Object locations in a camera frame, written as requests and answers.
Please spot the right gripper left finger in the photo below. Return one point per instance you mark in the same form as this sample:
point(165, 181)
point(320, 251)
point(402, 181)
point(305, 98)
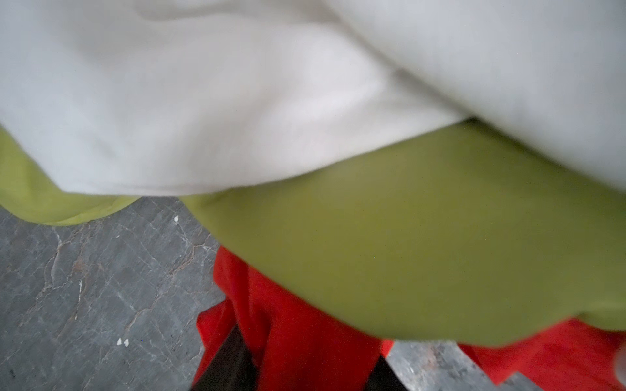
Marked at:
point(231, 369)

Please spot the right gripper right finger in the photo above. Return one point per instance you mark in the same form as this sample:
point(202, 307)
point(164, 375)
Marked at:
point(383, 378)

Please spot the red cloth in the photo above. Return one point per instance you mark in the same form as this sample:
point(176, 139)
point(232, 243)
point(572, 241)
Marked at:
point(294, 346)

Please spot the green cloth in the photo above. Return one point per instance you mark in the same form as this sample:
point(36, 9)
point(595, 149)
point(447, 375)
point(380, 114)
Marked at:
point(459, 234)

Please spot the white cloth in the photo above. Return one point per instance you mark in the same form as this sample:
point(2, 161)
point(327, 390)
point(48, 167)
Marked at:
point(184, 97)

